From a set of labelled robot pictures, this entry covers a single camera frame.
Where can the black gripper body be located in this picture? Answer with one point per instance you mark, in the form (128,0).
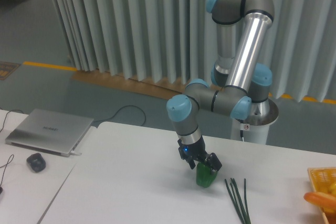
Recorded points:
(195,151)

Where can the green bell pepper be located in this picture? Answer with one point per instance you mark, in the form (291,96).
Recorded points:
(205,176)

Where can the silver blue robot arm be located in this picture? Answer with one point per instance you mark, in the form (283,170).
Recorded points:
(245,83)

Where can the orange wicker basket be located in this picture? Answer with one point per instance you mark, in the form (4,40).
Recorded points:
(321,179)

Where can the yellow fruit in basket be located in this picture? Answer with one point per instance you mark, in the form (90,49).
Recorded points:
(332,189)

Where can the green chive bunch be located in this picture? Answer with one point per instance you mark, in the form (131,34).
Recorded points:
(240,203)

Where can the flat brown cardboard sheet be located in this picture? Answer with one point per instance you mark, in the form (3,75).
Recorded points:
(162,89)

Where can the orange carrot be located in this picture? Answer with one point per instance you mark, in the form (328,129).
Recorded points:
(321,199)

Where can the pale green pleated curtain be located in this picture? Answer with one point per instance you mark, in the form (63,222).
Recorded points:
(177,40)

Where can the silver Huawei laptop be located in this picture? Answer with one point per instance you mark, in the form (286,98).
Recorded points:
(52,132)

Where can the black computer mouse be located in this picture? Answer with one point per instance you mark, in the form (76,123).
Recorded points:
(36,162)

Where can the brown floor sign mat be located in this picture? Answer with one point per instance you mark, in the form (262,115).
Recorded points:
(7,68)

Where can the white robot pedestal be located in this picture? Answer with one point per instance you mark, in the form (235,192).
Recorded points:
(255,128)

